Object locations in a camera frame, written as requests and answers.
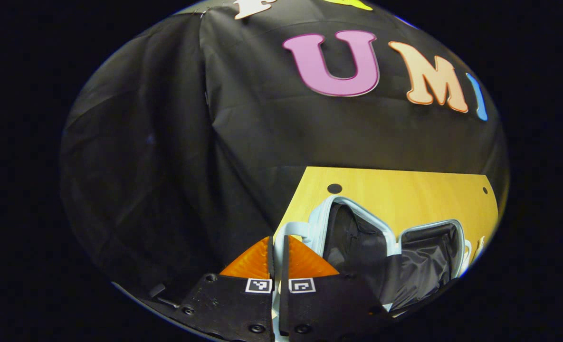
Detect light blue suitcase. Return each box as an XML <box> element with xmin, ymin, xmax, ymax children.
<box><xmin>272</xmin><ymin>195</ymin><xmax>473</xmax><ymax>342</ymax></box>

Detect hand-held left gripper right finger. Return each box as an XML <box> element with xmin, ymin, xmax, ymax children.
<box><xmin>279</xmin><ymin>235</ymin><xmax>391</xmax><ymax>342</ymax></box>

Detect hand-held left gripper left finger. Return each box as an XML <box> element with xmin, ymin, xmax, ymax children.
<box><xmin>174</xmin><ymin>236</ymin><xmax>275</xmax><ymax>342</ymax></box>

